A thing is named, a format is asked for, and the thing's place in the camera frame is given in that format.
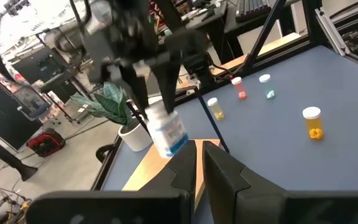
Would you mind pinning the teal pill vial white cap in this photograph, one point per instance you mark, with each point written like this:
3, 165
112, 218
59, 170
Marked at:
267, 86

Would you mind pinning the black metal table frame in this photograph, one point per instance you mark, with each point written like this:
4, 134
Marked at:
261, 37

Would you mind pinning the snake plant in white pot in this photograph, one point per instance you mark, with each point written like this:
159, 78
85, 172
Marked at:
135, 140

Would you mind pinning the red pill vial white cap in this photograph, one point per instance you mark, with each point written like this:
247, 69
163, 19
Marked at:
239, 88

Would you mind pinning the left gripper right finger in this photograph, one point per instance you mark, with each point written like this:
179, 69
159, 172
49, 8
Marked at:
244, 199

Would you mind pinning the black keyboard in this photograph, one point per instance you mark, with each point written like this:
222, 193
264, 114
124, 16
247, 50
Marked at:
253, 7

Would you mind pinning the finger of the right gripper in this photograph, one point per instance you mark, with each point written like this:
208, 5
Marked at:
168, 87
137, 90

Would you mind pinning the blue table mat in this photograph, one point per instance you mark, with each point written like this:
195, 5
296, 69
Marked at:
275, 161

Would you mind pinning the dark grey monitor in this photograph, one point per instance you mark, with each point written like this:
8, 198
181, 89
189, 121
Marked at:
42, 65

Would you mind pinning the silver aluminium rail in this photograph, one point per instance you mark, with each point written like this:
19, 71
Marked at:
331, 31

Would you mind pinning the orange pill vial white cap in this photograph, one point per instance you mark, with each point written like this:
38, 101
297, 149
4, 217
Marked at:
313, 123

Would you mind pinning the small white metal bracket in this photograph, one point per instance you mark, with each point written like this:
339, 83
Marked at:
194, 84

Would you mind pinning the yellow pill vial white cap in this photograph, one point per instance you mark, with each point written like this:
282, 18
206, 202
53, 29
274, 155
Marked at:
216, 109

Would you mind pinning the large white medicine bottle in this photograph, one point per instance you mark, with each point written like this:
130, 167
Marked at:
169, 133

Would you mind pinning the red and black toolbox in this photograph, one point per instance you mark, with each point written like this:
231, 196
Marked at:
45, 143

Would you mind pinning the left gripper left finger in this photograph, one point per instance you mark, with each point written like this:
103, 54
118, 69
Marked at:
166, 202

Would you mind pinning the black stand foot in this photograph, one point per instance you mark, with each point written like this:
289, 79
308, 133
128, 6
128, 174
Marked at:
11, 160

